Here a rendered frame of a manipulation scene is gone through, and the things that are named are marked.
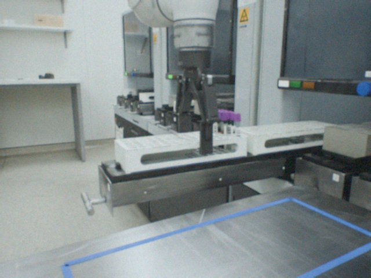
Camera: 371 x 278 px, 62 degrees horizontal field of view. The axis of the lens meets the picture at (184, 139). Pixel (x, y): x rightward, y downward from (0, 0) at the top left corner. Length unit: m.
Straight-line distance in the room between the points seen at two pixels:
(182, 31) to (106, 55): 3.57
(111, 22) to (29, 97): 1.35
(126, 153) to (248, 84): 0.59
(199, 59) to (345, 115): 0.66
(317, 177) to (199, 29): 0.42
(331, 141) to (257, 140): 0.18
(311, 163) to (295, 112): 0.27
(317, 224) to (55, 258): 0.32
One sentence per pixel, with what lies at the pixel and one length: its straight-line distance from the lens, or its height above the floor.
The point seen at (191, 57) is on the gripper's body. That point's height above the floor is 1.04.
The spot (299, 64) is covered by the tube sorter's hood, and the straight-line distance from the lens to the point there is 0.90.
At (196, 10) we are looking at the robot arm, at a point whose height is 1.13.
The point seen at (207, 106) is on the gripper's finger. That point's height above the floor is 0.94.
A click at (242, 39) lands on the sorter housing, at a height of 1.12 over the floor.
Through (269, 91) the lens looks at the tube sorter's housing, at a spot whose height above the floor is 0.95.
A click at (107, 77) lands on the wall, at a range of 4.22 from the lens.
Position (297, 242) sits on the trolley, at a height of 0.82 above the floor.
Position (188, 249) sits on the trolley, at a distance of 0.38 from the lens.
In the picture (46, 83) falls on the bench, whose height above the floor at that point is 0.87.
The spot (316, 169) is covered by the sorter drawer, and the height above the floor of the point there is 0.80.
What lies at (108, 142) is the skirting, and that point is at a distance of 4.32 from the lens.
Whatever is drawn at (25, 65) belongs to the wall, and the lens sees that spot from 4.13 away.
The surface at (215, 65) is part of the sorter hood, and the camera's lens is 1.25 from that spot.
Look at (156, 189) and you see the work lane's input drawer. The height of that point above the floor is 0.78.
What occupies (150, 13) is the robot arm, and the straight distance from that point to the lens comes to 0.79.
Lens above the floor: 1.02
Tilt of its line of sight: 13 degrees down
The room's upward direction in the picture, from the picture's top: straight up
